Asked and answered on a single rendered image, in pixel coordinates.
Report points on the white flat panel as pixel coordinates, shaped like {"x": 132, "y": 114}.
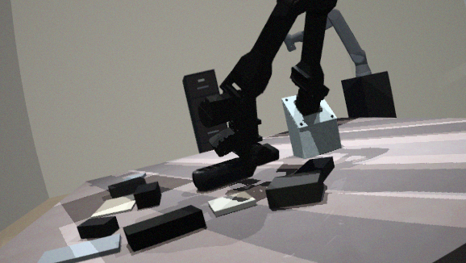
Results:
{"x": 115, "y": 206}

